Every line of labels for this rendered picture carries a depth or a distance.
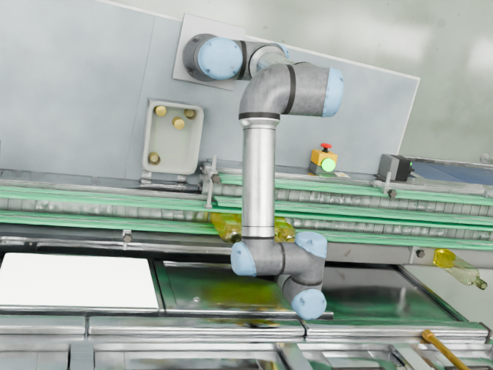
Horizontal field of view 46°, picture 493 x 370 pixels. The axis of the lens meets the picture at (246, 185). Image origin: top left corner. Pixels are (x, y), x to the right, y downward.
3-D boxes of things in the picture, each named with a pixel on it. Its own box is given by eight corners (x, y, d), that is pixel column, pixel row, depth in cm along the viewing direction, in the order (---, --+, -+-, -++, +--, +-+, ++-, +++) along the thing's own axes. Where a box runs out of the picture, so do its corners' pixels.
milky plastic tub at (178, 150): (139, 164, 193) (141, 170, 185) (147, 96, 188) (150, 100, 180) (191, 168, 198) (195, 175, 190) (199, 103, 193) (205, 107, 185)
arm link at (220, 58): (194, 36, 176) (203, 34, 163) (237, 40, 179) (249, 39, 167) (191, 76, 178) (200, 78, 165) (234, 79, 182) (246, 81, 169)
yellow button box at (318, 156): (308, 167, 210) (315, 172, 203) (312, 147, 208) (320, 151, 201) (326, 169, 212) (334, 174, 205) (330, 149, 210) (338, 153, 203)
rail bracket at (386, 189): (369, 186, 204) (387, 197, 192) (373, 166, 202) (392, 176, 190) (379, 187, 205) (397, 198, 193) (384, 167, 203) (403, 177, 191)
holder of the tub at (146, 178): (138, 178, 195) (140, 185, 188) (147, 97, 188) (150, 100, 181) (188, 183, 200) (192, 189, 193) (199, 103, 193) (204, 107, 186)
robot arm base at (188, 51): (185, 29, 184) (191, 28, 175) (232, 37, 189) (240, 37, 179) (179, 77, 187) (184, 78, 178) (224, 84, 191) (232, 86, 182)
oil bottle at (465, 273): (432, 262, 220) (475, 294, 195) (434, 248, 218) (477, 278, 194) (445, 262, 221) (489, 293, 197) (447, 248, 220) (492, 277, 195)
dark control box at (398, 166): (376, 173, 218) (387, 180, 210) (381, 153, 216) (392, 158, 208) (396, 175, 220) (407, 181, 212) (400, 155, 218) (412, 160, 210)
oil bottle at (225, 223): (210, 220, 192) (224, 244, 172) (212, 204, 190) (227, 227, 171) (226, 222, 193) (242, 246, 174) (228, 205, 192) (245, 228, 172)
